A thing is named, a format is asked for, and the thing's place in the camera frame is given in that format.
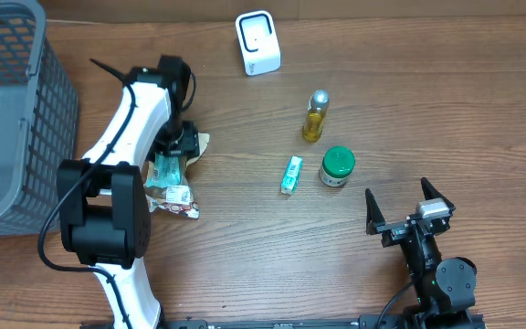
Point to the yellow oil bottle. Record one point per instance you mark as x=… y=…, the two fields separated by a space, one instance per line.
x=318 y=106

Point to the dark grey plastic basket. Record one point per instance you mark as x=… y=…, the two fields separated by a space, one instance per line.
x=39 y=114

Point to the teal snack packet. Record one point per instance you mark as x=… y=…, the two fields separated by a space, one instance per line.
x=164 y=171

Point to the green lid jar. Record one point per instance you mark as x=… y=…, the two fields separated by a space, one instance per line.
x=336 y=166

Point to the small teal box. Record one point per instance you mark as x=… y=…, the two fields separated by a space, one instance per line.
x=291 y=176

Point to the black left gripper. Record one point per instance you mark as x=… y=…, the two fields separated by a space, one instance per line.
x=187 y=143

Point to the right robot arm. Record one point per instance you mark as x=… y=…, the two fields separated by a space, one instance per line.
x=440 y=292

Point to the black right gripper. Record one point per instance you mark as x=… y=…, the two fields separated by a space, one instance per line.
x=394 y=231

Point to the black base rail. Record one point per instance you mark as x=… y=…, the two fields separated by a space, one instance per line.
x=327 y=323

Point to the white barcode scanner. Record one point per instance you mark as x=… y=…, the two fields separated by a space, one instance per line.
x=258 y=42

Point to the beige Pantree snack pouch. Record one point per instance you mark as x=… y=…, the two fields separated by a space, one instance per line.
x=178 y=200

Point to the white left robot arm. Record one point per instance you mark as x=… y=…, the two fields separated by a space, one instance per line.
x=105 y=198

